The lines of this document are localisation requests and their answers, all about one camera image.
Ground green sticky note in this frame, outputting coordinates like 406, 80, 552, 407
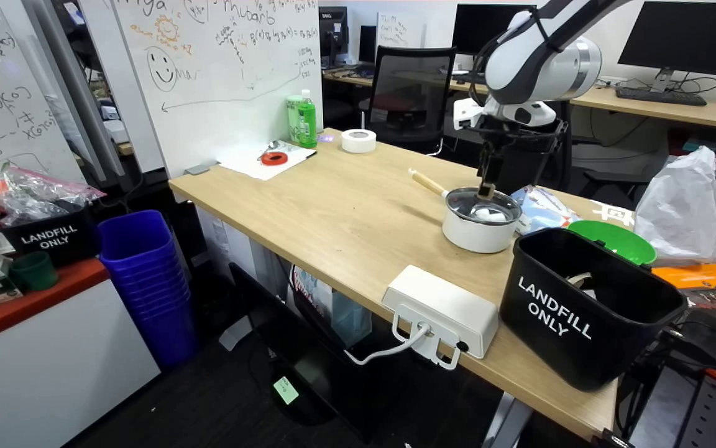
272, 372, 304, 407

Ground whiteboard with dense writing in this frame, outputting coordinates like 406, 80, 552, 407
0, 0, 87, 201

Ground white control box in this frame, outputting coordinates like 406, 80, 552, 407
381, 263, 502, 370

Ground white plastic bag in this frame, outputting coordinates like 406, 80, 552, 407
632, 145, 716, 269

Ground grey whiteboard eraser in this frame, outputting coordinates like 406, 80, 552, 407
181, 160, 222, 179

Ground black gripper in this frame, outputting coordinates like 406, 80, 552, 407
477, 116, 548, 198

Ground red tape roll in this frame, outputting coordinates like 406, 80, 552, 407
259, 146, 291, 168

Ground white cup inside pot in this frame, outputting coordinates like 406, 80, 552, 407
468, 201, 514, 227

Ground black keyboard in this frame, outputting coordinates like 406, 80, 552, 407
614, 85, 712, 106

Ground black perforated metal panel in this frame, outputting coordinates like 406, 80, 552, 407
616, 326, 716, 448

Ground white tape roll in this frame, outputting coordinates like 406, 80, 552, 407
339, 127, 381, 157

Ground green plastic bottle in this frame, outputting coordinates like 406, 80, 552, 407
284, 86, 320, 152

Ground white pot with wooden handle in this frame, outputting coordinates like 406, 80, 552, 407
406, 166, 522, 257

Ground wide black computer monitor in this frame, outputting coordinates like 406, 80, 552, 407
616, 0, 716, 74

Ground white cable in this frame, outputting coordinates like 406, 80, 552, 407
340, 314, 432, 367

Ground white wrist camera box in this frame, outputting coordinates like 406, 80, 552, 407
452, 96, 493, 135

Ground whiteboard with smiley drawing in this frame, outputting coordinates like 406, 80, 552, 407
107, 0, 327, 179

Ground glass lid with wooden knob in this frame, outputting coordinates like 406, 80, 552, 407
443, 184, 522, 228

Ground clear bag of trash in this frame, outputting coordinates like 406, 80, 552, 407
0, 161, 107, 228

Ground black mesh office chair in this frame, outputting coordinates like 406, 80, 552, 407
540, 106, 671, 187
366, 44, 457, 157

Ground stacked blue bins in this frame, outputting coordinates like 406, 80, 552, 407
94, 209, 201, 370

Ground clear bluish plastic bag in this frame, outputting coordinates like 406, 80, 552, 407
508, 184, 576, 237

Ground dark green cup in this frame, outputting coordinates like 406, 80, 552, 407
8, 248, 59, 294

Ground green bowl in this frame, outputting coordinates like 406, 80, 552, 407
568, 219, 660, 269

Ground small black landfill bin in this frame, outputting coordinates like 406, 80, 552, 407
0, 207, 102, 269

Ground large black landfill bin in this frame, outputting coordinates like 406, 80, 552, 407
501, 227, 692, 394

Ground white cutting board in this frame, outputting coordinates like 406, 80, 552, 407
218, 136, 318, 184

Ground empty black plastic bin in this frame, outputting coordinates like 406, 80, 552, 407
489, 112, 572, 201

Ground orange folder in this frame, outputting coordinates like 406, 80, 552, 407
652, 258, 716, 294

